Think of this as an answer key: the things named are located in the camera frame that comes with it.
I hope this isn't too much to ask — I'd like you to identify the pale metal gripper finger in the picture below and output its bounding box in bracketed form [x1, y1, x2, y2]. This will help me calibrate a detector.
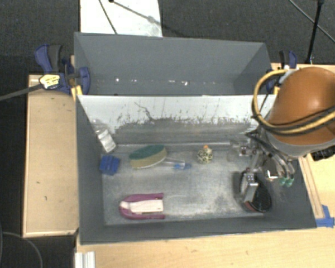
[240, 173, 249, 200]
[245, 174, 260, 205]

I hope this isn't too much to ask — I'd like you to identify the black oval object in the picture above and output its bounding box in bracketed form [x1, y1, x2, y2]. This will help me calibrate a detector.
[233, 171, 272, 213]

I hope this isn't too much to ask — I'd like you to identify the small spotted toy animal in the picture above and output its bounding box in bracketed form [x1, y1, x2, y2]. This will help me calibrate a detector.
[196, 145, 214, 165]

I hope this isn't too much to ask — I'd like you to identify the grey metal bin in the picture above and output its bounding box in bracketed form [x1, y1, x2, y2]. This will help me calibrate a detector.
[73, 31, 318, 246]

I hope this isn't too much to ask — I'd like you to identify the clear tube with blue tip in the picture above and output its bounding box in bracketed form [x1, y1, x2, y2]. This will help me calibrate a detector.
[159, 157, 193, 171]

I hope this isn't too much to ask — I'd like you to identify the green and yellow round sponge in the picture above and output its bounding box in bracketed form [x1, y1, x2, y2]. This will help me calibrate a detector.
[128, 145, 169, 170]

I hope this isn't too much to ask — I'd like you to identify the purple and white stapler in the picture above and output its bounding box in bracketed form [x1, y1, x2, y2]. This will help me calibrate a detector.
[118, 193, 166, 221]

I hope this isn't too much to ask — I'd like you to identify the blue ribbed block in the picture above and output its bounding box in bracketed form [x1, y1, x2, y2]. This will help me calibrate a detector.
[98, 154, 121, 176]

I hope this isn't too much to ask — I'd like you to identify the clear plastic bottle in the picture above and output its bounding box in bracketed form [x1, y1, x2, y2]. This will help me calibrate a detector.
[93, 118, 117, 154]

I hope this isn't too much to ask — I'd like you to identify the pale wood board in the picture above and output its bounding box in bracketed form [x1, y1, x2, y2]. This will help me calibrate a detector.
[22, 74, 81, 238]

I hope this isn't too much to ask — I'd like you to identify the black cylinder on white bracket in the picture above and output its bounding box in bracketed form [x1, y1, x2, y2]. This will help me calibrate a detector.
[312, 140, 335, 162]

